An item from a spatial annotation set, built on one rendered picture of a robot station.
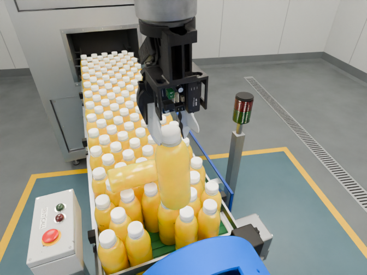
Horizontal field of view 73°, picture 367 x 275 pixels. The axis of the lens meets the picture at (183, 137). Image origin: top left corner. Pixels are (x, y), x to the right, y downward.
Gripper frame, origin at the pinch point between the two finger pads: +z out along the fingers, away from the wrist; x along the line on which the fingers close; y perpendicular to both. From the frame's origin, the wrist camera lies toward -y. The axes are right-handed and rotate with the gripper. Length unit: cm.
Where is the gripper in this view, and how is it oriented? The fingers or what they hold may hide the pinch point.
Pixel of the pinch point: (170, 133)
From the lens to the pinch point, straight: 45.2
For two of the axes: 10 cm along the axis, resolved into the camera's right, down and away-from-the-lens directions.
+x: 9.3, -2.6, 2.8
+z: 0.2, 7.7, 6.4
